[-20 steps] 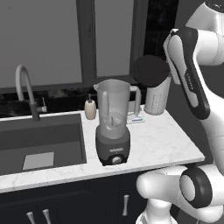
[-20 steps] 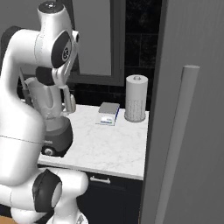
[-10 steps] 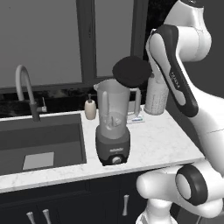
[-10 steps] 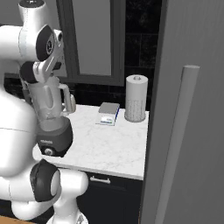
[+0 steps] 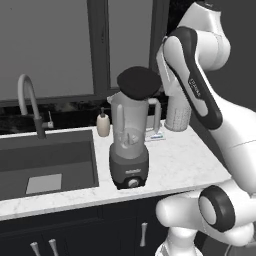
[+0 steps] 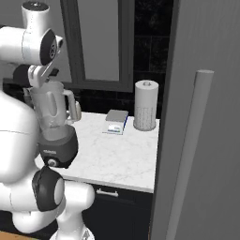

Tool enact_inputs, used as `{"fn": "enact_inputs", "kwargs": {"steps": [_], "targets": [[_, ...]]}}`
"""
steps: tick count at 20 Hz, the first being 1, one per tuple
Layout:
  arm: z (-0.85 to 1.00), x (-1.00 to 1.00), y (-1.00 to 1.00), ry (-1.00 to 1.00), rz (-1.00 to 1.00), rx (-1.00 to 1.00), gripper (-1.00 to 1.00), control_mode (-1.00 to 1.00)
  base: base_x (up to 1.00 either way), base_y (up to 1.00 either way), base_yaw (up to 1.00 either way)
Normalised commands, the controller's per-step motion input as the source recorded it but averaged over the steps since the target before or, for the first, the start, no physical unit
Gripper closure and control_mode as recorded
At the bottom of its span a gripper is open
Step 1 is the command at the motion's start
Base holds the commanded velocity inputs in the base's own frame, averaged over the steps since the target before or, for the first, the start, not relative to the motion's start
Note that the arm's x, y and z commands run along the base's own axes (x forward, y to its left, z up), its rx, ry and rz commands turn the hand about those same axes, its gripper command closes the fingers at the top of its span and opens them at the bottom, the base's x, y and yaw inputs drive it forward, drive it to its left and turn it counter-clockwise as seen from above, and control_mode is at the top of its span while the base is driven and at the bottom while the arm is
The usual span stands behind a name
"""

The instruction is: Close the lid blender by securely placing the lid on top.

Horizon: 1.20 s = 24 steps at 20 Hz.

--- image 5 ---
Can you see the black round blender lid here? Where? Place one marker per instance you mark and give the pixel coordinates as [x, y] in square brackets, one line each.
[139, 82]

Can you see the dark grey sink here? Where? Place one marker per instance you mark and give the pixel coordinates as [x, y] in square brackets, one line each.
[46, 160]

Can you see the blue and white sponge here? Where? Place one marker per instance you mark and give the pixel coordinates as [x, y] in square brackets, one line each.
[156, 135]

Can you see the dark framed window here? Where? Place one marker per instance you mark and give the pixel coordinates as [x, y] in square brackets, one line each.
[100, 43]

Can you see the cream soap dispenser bottle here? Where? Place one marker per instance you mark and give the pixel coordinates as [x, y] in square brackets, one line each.
[103, 125]

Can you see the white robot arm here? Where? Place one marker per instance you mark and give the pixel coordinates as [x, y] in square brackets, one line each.
[233, 133]

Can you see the grey curved tap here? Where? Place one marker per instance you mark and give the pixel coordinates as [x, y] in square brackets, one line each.
[28, 96]

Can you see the grey blender with clear jug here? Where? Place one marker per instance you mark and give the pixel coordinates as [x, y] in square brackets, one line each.
[128, 143]

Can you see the dark cupboard door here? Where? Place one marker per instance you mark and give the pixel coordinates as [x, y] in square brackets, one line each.
[150, 230]
[20, 241]
[73, 238]

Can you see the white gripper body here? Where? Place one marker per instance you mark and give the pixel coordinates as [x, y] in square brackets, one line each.
[164, 70]

